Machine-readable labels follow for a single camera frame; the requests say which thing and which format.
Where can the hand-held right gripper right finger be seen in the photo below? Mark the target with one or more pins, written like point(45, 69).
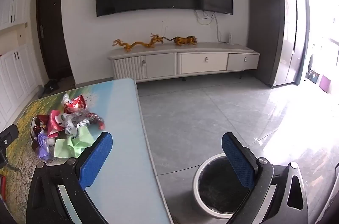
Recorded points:
point(238, 160)

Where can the purple box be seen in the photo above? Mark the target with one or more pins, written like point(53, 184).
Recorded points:
point(324, 82)

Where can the white upper wall cabinet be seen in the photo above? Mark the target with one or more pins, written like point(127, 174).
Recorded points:
point(14, 1)

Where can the clear printed plastic bag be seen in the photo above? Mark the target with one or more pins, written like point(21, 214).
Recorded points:
point(72, 125)

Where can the orange tiger figurine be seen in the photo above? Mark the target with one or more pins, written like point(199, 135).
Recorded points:
point(185, 40)

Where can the orange dragon figurine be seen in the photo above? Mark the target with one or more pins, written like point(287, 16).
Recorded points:
point(140, 43)

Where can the purple plastic wrapper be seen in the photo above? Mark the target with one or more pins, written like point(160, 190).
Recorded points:
point(43, 147)

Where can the white lower cabinet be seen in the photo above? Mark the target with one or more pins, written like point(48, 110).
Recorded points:
point(16, 81)

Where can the dark brown door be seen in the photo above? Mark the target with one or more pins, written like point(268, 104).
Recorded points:
point(54, 33)

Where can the white television cabinet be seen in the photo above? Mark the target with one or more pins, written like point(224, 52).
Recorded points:
point(185, 61)

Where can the white round trash bin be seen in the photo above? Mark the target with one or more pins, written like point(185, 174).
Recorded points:
point(212, 187)

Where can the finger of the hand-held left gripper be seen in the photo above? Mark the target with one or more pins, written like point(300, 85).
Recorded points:
point(9, 135)

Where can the dark red snack packet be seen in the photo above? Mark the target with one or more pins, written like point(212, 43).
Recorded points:
point(39, 123)

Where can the white power strip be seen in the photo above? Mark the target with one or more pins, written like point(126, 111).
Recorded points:
point(230, 38)

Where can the red twisted candy wrapper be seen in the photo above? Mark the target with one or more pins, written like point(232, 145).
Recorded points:
point(96, 119)

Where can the dark storage box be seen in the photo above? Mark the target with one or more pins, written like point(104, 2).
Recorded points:
point(313, 77)

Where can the green paper sheet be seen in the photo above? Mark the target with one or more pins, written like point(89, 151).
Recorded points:
point(74, 145)

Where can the black shoes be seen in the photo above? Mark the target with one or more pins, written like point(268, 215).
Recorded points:
point(50, 86)

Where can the grey refrigerator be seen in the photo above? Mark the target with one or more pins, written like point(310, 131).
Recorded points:
point(275, 28)

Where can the red flat packet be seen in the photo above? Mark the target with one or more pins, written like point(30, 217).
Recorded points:
point(2, 184)

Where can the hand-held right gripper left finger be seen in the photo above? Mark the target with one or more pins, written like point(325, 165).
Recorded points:
point(96, 157)

